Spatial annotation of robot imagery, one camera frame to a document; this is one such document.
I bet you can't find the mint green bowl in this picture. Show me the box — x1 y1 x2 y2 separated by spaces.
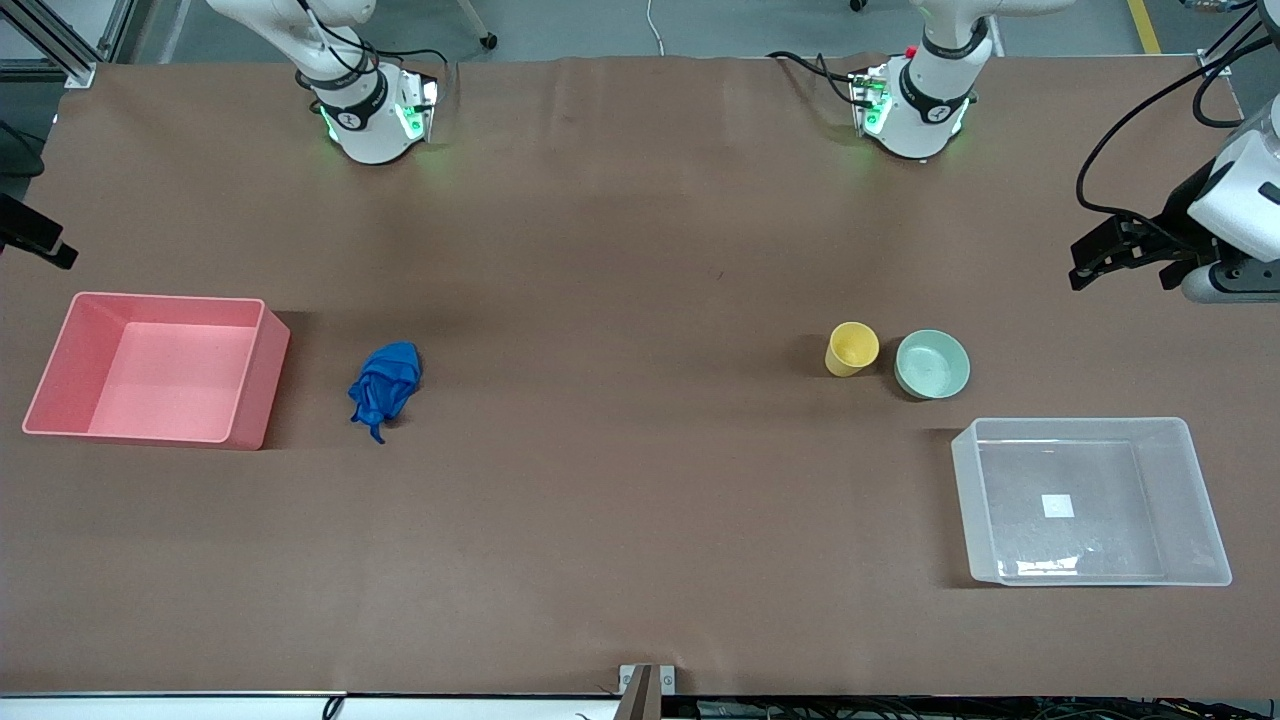
894 330 971 400

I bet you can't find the yellow plastic cup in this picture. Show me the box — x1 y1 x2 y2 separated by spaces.
825 322 881 378

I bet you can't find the blue glove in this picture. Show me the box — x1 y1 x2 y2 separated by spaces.
348 342 423 444

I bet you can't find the clear plastic box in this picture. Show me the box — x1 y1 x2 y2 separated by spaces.
950 417 1233 588

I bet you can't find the pink plastic bin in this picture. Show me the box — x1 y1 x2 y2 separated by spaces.
22 292 292 451

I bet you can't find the black caster wheel leg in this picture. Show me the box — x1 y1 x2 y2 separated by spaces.
455 0 498 51

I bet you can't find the brown table cover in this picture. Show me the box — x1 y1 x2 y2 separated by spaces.
0 55 1280 698

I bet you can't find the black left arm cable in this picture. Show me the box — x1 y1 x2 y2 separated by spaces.
1076 30 1280 219

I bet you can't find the aluminium frame profile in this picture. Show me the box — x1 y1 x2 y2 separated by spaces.
0 0 136 89

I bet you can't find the black left base cable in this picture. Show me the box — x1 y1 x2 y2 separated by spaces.
768 50 867 107

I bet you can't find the black base cable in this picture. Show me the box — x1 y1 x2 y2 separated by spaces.
768 50 867 107
380 47 453 83

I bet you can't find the black right base cable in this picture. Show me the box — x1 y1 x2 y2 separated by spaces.
380 47 453 83

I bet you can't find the metal table bracket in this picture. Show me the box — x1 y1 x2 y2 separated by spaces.
618 663 677 720

